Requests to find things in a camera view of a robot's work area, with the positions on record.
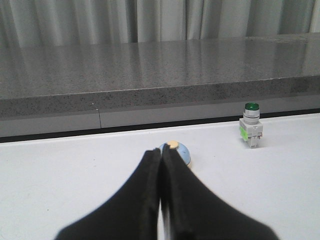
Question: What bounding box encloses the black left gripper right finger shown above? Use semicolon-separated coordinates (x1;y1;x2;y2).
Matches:
160;145;277;240

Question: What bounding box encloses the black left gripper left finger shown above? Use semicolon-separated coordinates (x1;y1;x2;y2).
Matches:
56;148;161;240

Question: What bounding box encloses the blue call bell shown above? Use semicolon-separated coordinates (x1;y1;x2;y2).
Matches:
159;140;192;168

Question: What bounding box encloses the grey stone counter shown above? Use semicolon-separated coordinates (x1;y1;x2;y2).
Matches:
0;33;320;118

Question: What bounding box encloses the grey curtain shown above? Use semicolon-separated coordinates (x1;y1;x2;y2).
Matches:
0;0;320;48

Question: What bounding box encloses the green pushbutton switch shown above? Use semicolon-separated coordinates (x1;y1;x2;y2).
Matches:
239;102;263;148

